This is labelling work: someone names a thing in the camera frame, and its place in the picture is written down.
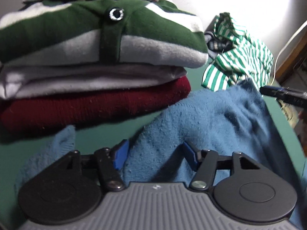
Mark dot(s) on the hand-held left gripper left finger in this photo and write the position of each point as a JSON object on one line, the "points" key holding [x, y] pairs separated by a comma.
{"points": [[120, 157]]}

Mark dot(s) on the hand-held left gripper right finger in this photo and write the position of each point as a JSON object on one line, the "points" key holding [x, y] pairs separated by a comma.
{"points": [[189, 155]]}

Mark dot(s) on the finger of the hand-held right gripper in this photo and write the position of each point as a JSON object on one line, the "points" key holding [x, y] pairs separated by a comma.
{"points": [[297, 100], [266, 90]]}

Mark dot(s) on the blue knit sweater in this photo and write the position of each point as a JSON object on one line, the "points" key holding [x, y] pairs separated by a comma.
{"points": [[211, 124]]}

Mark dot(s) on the stack of folded clothes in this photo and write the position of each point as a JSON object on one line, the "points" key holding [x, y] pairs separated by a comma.
{"points": [[96, 107]]}

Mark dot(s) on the pale patterned bed sheet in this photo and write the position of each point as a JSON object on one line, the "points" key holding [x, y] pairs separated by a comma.
{"points": [[290, 112]]}

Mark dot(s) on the green mat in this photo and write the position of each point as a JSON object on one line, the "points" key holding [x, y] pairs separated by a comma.
{"points": [[96, 136]]}

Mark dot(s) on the green white striped shirt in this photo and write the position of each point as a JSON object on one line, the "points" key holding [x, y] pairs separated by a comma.
{"points": [[239, 60]]}

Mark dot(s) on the brown wooden furniture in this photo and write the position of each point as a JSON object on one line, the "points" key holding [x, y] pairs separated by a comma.
{"points": [[295, 60]]}

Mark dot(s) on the dark grey cloth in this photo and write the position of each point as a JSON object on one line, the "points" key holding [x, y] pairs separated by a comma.
{"points": [[215, 45]]}

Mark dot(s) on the folded grey garment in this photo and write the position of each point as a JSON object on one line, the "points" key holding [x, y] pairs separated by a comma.
{"points": [[84, 79]]}

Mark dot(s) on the folded green white cardigan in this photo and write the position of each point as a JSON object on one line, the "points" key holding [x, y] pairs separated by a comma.
{"points": [[72, 28]]}

